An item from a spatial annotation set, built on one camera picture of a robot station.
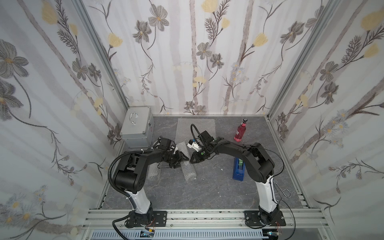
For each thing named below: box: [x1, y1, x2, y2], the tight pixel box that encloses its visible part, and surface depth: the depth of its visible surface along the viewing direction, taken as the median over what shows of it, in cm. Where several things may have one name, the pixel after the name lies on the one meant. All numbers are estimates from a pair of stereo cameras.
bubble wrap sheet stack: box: [174, 118, 216, 144], surface depth 117 cm
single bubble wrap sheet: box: [144, 162, 161, 187], surface depth 88 cm
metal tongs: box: [275, 182, 292, 198], surface depth 84 cm
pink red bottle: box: [233, 117, 248, 142], surface depth 100 cm
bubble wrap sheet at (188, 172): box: [176, 141, 197, 182], surface depth 90 cm
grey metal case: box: [119, 106, 154, 149], surface depth 97 cm
